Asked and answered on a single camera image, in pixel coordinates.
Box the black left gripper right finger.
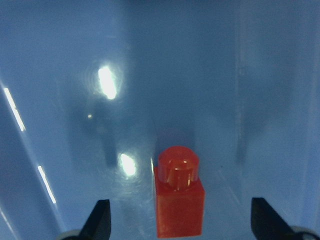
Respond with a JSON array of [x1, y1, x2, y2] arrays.
[[251, 197, 295, 240]]

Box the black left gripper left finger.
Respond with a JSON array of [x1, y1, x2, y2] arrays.
[[78, 199, 112, 240]]

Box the red block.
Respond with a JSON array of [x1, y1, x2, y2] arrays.
[[153, 146, 206, 239]]

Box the blue plastic tray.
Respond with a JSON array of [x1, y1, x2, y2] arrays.
[[0, 0, 320, 240]]

